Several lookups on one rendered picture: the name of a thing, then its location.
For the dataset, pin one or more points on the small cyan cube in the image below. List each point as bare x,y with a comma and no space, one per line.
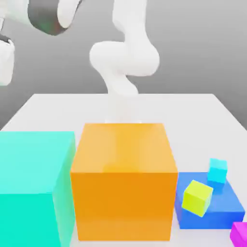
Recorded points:
217,171

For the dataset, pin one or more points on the small yellow-green cube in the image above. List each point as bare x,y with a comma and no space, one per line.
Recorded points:
196,198

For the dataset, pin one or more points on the large blue box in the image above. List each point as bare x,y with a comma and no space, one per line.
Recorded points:
225,208

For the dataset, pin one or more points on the large teal box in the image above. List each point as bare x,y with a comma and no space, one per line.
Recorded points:
29,173

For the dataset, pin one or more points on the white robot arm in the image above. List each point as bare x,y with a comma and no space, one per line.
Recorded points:
131,57

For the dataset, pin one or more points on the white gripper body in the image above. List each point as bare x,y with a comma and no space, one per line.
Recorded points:
5,61

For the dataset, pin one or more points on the small magenta cube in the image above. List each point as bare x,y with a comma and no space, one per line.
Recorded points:
240,234

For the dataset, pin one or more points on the large orange box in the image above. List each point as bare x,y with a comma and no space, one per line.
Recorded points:
123,193

